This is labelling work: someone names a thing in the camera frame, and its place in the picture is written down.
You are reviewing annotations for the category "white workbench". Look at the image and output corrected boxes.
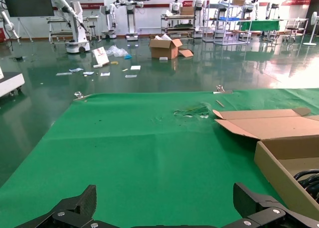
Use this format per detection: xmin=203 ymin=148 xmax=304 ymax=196
xmin=46 ymin=15 xmax=102 ymax=44

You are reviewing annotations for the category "white machine base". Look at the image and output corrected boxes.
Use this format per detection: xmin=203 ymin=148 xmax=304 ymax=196
xmin=0 ymin=66 xmax=25 ymax=99

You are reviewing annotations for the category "white standing fan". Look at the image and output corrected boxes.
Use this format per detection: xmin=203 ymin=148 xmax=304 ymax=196
xmin=303 ymin=11 xmax=319 ymax=46

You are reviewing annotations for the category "black wall screen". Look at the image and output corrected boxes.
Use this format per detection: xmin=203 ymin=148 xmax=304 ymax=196
xmin=1 ymin=0 xmax=55 ymax=17

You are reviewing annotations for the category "metal binder clip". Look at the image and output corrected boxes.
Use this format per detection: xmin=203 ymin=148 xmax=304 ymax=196
xmin=212 ymin=85 xmax=234 ymax=95
xmin=73 ymin=91 xmax=92 ymax=101

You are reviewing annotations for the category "metal shelf cart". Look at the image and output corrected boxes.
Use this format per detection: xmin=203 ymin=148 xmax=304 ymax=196
xmin=160 ymin=13 xmax=197 ymax=39

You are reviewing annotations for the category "cardboard box with holed flaps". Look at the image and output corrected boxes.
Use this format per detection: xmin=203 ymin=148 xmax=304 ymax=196
xmin=212 ymin=108 xmax=319 ymax=220

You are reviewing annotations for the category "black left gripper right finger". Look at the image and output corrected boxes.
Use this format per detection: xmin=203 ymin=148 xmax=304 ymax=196
xmin=224 ymin=182 xmax=319 ymax=228

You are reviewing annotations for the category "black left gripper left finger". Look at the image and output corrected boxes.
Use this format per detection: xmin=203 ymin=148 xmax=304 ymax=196
xmin=14 ymin=184 xmax=110 ymax=228

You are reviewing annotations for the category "white picture board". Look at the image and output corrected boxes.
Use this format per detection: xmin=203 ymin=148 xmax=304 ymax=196
xmin=91 ymin=46 xmax=110 ymax=69

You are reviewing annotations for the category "black stool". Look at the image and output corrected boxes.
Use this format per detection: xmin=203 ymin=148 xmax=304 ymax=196
xmin=88 ymin=25 xmax=98 ymax=41

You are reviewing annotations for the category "green table cloth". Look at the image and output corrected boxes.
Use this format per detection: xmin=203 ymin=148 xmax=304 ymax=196
xmin=0 ymin=88 xmax=319 ymax=228

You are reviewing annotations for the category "large open cardboard carton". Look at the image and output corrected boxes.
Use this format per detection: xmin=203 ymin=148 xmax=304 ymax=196
xmin=149 ymin=34 xmax=194 ymax=60

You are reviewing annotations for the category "white metal rack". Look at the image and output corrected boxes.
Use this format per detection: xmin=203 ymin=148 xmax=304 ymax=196
xmin=202 ymin=2 xmax=252 ymax=46

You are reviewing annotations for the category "white work table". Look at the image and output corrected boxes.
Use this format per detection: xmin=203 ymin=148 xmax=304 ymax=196
xmin=281 ymin=18 xmax=310 ymax=42

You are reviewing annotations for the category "green covered table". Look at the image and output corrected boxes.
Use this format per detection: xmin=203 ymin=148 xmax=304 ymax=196
xmin=238 ymin=19 xmax=281 ymax=38

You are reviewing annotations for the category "humanoid robot with spread arms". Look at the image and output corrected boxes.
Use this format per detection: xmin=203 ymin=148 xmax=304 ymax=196
xmin=114 ymin=0 xmax=145 ymax=41

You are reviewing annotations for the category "clear plastic bag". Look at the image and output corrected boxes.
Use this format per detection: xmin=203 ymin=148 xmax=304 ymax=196
xmin=173 ymin=103 xmax=211 ymax=119
xmin=106 ymin=45 xmax=129 ymax=58

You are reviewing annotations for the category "black power cable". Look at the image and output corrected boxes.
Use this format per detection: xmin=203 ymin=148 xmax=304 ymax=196
xmin=293 ymin=169 xmax=319 ymax=196

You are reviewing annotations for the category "cardboard box on cart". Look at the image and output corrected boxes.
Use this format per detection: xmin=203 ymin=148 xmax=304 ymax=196
xmin=179 ymin=6 xmax=195 ymax=16

